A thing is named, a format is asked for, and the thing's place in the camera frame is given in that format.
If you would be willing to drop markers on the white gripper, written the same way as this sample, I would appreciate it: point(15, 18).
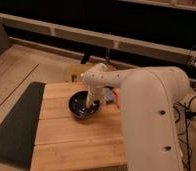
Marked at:
point(94, 93)

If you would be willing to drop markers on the dark ceramic bowl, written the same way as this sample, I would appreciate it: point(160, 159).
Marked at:
point(77, 105)

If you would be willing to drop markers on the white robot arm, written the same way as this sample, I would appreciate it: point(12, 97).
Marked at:
point(146, 99)

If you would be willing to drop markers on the dark green floor mat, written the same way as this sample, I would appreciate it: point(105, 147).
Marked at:
point(18, 129)

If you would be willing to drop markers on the white shelf rail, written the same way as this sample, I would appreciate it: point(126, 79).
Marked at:
point(143, 48)

